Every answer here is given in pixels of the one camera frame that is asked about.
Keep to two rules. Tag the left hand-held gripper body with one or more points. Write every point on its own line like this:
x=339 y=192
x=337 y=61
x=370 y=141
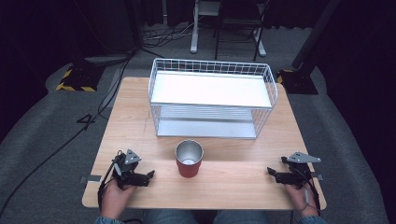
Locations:
x=129 y=169

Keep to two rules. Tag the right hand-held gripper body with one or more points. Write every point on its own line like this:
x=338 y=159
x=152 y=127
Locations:
x=298 y=174

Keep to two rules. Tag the person's right hand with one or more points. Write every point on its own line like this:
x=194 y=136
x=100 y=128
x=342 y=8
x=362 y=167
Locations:
x=299 y=199

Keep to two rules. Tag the person's left hand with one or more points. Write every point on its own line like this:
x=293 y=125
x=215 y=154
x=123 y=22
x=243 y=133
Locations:
x=115 y=197

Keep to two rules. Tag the grey tape strip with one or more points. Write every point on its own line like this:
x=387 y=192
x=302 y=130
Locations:
x=317 y=177
x=92 y=178

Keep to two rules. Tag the red cup with metal inside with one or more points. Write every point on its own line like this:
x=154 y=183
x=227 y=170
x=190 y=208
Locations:
x=189 y=158

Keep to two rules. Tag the person's left leg in jeans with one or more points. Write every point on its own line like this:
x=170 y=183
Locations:
x=169 y=217

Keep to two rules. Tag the person's leg in jeans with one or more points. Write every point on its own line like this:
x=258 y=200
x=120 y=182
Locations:
x=169 y=217
x=243 y=218

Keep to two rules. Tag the person's right leg in jeans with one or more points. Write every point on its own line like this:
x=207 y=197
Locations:
x=243 y=218

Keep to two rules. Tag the black stand base striped tape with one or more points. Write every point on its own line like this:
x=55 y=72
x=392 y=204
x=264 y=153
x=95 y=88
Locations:
x=81 y=79
x=299 y=82

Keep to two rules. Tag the black slanted stand pole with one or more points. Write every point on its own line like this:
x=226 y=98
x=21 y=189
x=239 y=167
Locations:
x=314 y=34

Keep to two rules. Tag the black folding chair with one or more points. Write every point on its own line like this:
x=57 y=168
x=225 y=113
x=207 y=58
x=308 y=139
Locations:
x=239 y=21

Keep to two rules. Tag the white desk frame leg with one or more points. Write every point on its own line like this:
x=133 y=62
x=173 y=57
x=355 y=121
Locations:
x=195 y=31
x=261 y=43

